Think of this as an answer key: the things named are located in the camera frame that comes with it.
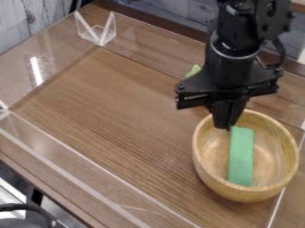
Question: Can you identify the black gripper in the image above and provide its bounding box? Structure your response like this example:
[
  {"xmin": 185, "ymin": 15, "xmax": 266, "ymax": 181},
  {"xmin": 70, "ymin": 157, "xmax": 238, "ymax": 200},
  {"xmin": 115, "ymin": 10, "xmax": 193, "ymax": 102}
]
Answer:
[{"xmin": 176, "ymin": 32, "xmax": 285, "ymax": 129}]

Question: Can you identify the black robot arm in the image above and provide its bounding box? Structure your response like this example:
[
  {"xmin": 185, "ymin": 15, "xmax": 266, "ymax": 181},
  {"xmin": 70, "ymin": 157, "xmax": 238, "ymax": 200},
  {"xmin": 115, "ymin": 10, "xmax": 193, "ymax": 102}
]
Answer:
[{"xmin": 176, "ymin": 0, "xmax": 295, "ymax": 129}]

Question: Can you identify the green rectangular block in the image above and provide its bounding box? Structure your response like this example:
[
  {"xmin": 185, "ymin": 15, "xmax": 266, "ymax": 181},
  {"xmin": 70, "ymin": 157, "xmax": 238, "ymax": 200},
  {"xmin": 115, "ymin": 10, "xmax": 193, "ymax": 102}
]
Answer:
[{"xmin": 228, "ymin": 126, "xmax": 254, "ymax": 186}]

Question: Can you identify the brown wooden bowl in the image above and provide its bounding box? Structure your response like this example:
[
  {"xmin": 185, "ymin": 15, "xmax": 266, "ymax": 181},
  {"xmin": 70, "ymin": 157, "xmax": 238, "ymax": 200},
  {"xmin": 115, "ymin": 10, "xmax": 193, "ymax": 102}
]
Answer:
[{"xmin": 192, "ymin": 110, "xmax": 300, "ymax": 202}]

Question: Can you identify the red plush strawberry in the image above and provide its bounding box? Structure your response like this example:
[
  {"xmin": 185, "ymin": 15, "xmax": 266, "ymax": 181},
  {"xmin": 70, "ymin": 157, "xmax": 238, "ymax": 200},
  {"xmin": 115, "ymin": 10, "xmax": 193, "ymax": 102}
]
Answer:
[{"xmin": 185, "ymin": 64, "xmax": 202, "ymax": 78}]

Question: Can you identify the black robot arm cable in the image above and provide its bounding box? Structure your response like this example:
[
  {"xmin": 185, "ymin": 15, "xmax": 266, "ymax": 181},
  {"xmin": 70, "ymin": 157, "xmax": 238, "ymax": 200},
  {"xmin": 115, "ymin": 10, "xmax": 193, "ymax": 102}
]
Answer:
[{"xmin": 256, "ymin": 38, "xmax": 289, "ymax": 70}]

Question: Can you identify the clear acrylic corner bracket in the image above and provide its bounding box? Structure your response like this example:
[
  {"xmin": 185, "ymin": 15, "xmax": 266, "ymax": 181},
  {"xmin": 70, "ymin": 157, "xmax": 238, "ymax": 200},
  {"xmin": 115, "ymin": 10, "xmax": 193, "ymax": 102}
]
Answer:
[{"xmin": 74, "ymin": 12, "xmax": 117, "ymax": 46}]

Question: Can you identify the clear acrylic front wall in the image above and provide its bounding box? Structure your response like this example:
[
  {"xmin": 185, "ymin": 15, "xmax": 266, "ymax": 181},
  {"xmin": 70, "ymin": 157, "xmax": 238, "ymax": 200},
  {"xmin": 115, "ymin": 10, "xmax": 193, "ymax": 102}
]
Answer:
[{"xmin": 0, "ymin": 107, "xmax": 201, "ymax": 228}]

